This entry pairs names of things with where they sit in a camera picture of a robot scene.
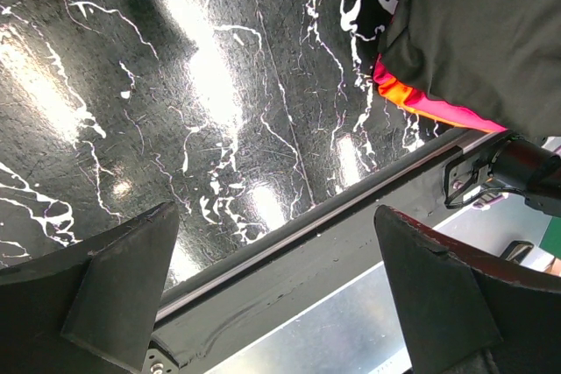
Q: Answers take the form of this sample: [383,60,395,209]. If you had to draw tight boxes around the orange t shirt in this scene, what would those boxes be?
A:
[376,80,496,134]

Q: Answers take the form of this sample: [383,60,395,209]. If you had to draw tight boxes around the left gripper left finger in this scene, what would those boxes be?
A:
[1,202,179,373]

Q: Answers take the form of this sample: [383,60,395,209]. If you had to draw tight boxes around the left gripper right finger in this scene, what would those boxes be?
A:
[373,205,560,373]

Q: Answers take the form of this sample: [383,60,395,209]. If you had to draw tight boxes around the dark green board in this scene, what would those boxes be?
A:
[539,217,561,258]

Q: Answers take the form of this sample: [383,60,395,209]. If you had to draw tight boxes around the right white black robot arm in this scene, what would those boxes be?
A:
[444,134,560,217]

